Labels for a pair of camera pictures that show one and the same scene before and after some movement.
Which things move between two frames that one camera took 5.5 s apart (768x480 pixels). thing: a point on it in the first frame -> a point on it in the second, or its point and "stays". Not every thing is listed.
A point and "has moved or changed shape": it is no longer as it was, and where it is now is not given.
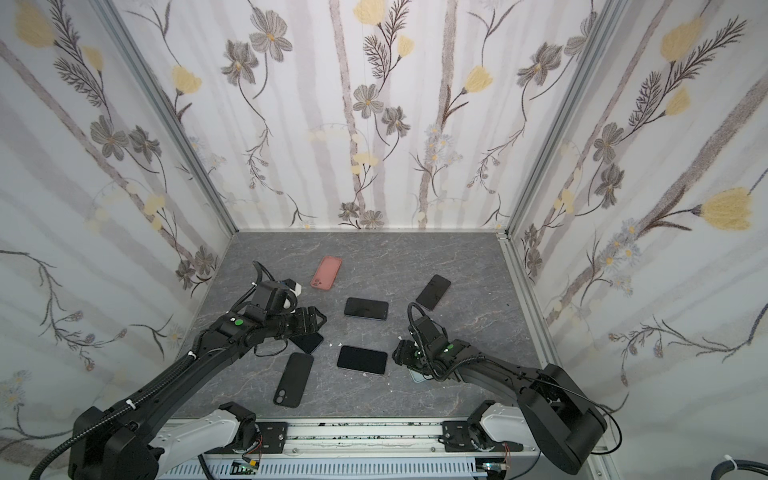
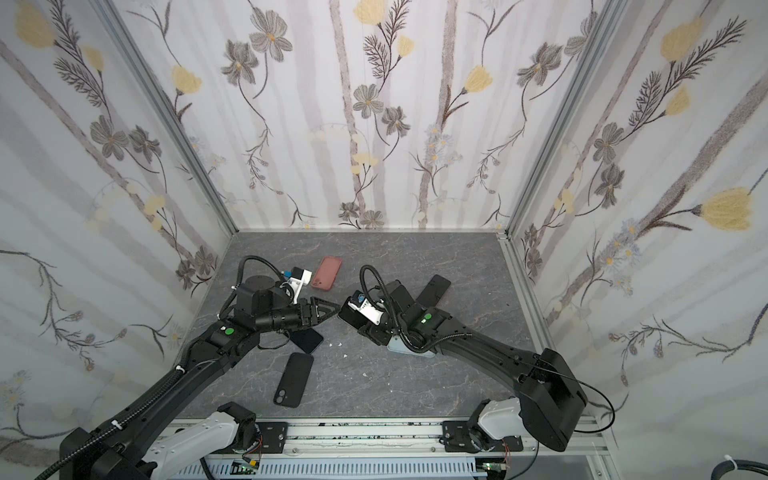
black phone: x=433 y=292 stays
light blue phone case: x=417 y=377 has moved or changed shape
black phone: x=308 y=341 stays
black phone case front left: x=294 y=379 stays
